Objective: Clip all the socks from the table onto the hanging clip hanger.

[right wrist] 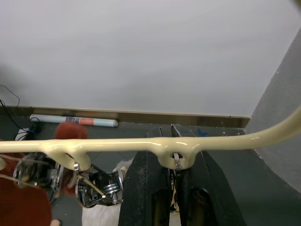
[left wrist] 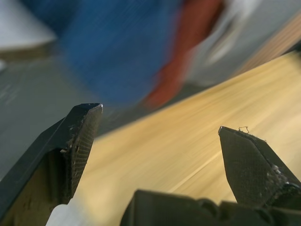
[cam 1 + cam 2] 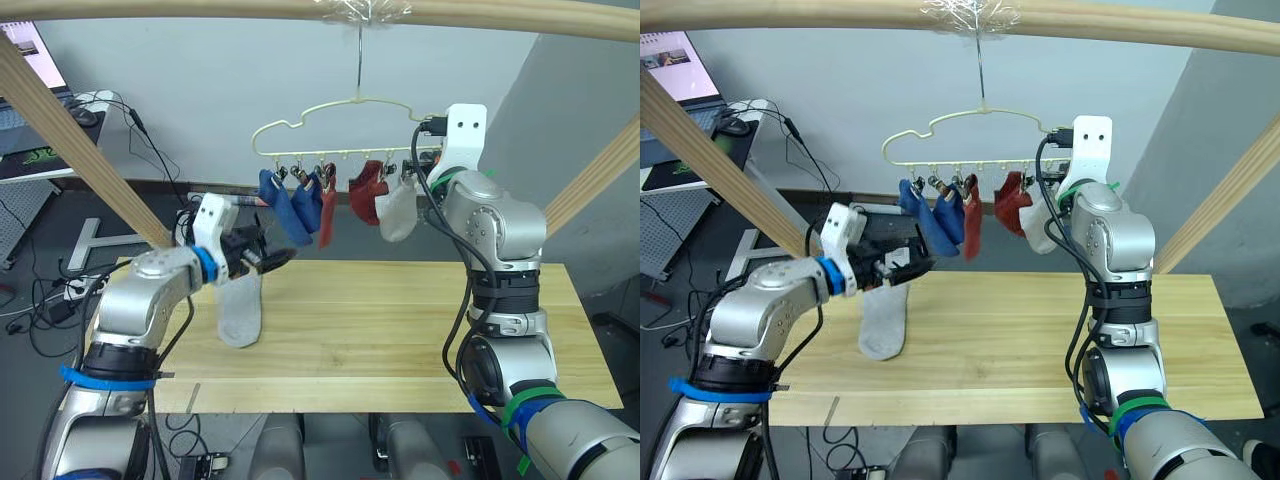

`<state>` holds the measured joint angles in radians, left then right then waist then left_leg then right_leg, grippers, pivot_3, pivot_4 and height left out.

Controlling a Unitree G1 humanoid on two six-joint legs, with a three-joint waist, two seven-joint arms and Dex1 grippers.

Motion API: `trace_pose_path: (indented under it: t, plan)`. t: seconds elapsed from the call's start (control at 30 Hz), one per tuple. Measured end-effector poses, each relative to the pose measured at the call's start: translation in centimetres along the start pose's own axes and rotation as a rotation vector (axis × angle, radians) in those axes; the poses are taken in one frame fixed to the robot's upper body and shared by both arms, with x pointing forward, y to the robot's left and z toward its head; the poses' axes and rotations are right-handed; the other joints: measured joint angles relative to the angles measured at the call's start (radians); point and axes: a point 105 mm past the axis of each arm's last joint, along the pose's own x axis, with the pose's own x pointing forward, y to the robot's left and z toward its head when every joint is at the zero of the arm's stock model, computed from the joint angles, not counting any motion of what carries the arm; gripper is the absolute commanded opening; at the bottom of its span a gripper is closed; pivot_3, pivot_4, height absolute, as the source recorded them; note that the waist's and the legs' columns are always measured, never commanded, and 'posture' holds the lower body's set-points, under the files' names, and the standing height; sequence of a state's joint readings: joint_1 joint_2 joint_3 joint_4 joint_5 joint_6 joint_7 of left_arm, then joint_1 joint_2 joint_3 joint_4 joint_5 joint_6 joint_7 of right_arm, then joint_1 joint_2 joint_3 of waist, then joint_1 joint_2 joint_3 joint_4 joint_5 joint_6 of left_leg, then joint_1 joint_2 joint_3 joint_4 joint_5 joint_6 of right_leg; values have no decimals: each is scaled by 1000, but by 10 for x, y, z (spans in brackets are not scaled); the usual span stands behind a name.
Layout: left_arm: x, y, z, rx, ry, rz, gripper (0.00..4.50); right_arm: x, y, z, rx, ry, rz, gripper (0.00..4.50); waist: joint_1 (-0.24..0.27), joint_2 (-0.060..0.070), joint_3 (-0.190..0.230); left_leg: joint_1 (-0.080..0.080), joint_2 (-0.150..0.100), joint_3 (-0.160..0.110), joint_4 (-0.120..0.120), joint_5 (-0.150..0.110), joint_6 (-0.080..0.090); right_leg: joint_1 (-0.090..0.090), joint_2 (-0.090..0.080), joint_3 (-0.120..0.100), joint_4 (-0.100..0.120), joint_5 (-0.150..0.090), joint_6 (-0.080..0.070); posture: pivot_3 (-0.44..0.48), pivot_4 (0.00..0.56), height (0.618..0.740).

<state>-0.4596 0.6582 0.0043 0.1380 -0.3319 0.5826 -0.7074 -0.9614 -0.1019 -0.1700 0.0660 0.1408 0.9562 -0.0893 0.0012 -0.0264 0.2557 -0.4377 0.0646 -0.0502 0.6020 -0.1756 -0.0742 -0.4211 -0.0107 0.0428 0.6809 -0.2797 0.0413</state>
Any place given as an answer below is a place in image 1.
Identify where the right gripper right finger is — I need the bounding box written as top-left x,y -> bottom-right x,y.
171,124 -> 247,226

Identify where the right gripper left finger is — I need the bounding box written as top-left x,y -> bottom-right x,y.
119,126 -> 171,226

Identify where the metal hanger clip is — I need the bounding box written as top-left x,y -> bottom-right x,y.
12,152 -> 63,203
72,162 -> 125,209
169,152 -> 185,214

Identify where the cream cloud-shaped clip hanger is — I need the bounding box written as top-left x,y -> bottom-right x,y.
0,107 -> 301,171

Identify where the rolled paper poster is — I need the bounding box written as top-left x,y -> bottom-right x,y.
29,113 -> 119,128

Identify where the red sock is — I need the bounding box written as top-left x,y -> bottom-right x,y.
0,121 -> 89,226

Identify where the brown wall baseboard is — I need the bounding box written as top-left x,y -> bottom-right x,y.
0,105 -> 250,129

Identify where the black desk cable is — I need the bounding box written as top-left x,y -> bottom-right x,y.
0,84 -> 21,133

